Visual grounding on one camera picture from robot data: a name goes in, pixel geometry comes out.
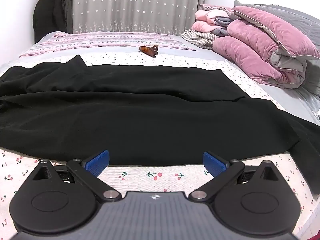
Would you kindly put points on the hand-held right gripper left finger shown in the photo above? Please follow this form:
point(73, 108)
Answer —
point(98, 162)

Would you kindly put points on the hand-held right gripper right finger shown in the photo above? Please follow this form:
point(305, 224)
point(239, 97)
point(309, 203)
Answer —
point(211, 162)

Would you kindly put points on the black pants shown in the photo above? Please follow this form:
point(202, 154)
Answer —
point(150, 110)

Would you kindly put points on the cherry-print bed sheet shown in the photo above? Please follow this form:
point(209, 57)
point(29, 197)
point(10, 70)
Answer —
point(162, 177)

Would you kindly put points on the pink striped blanket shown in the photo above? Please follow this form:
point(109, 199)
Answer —
point(100, 42)

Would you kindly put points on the brown hair claw clip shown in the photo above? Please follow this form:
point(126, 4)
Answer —
point(149, 50)

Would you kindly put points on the grey white striped cloth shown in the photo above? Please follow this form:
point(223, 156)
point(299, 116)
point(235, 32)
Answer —
point(197, 38)

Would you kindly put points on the mauve folded quilt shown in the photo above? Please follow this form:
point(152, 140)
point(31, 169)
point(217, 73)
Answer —
point(257, 45)

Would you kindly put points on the grey folded garment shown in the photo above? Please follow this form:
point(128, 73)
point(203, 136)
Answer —
point(221, 25)

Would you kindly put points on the pink folded garment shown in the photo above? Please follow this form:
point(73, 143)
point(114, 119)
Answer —
point(207, 15)

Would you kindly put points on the hanging dark clothes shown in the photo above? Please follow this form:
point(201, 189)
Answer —
point(52, 12)

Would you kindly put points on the grey star-print curtain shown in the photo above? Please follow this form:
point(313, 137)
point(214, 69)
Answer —
point(137, 5)

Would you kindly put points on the grey quilted blanket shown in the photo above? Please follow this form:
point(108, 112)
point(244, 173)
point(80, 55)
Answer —
point(287, 11)

